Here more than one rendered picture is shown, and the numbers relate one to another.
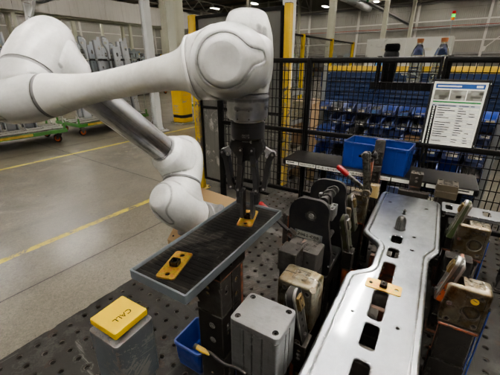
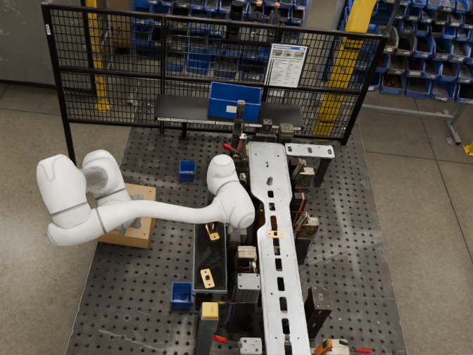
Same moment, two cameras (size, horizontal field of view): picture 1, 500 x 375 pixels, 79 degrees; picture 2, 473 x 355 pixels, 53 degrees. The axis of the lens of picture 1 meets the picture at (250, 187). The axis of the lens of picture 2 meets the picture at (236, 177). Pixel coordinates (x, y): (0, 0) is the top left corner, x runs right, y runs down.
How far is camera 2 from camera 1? 159 cm
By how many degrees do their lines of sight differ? 41
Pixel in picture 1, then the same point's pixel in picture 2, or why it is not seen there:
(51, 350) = (89, 342)
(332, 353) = (268, 279)
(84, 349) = (110, 331)
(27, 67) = (86, 211)
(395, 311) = (284, 246)
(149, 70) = (204, 220)
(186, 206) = not seen: hidden behind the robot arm
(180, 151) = (113, 176)
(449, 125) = (282, 72)
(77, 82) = (130, 213)
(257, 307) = (245, 279)
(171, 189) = not seen: hidden behind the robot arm
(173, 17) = not seen: outside the picture
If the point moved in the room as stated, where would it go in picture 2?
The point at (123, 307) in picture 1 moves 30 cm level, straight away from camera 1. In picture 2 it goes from (209, 306) to (146, 270)
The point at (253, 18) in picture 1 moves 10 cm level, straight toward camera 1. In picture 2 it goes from (231, 169) to (246, 187)
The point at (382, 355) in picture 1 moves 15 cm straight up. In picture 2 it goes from (286, 270) to (292, 252)
